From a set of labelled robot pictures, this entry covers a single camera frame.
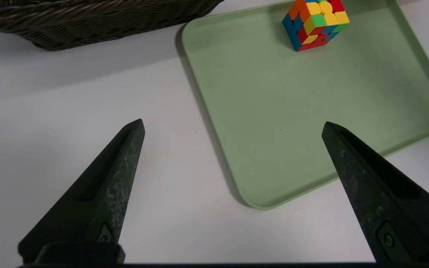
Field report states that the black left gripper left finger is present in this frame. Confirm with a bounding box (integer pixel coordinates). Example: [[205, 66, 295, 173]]
[[18, 118, 145, 264]]

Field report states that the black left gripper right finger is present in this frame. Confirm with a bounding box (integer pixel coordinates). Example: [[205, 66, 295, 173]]
[[322, 121, 429, 263]]

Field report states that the dark brown wicker basket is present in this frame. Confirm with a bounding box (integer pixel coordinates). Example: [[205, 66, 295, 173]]
[[0, 0, 224, 51]]

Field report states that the green plastic tray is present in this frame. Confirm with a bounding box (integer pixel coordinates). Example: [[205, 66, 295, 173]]
[[181, 0, 429, 210]]

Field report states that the multicoloured puzzle cube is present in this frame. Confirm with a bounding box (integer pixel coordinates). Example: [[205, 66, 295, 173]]
[[282, 0, 350, 52]]

